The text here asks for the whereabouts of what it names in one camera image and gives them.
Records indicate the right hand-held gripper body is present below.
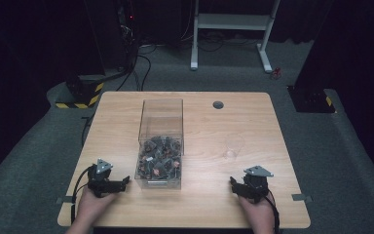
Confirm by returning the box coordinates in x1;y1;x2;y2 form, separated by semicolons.
239;165;275;205

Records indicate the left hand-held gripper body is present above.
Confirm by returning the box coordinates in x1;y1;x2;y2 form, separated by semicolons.
87;158;122;199

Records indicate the person's right hand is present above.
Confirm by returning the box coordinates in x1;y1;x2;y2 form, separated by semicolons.
238;192;277;232

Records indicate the person's left hand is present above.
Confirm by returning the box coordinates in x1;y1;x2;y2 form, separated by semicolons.
75;186;119;226

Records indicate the clear glass cup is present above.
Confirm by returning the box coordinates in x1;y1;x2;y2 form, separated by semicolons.
222;133;246;161

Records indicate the pile of dark small pieces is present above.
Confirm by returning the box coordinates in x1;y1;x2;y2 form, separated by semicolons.
135;135;183;181

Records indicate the grey tape piece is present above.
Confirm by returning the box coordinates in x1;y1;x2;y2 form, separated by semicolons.
290;193;314;203
55;195;74;206

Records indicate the clear plastic box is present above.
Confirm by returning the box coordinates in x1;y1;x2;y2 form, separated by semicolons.
133;97;185;191

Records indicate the black yellow striped stand base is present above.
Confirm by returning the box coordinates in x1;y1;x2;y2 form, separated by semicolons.
55;74;106;110

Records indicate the small red object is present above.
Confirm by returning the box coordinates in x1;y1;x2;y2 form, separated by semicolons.
270;66;282;81

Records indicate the white metal stand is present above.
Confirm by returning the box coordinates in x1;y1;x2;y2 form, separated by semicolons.
190;0;282;74

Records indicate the left hand-held gripper cable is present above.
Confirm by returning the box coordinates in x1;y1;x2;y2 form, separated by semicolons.
70;167;94;225

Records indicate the hand-held gripper cable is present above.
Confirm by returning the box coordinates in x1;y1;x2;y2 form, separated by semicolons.
70;167;94;225
265;190;282;234

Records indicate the right hand-held gripper cable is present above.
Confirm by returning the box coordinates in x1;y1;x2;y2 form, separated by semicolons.
265;190;282;234

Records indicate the black cable beside table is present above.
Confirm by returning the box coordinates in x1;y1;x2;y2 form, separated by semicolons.
80;112;95;148

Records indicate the black floor cable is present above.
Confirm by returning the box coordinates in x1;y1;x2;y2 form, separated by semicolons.
116;53;153;93

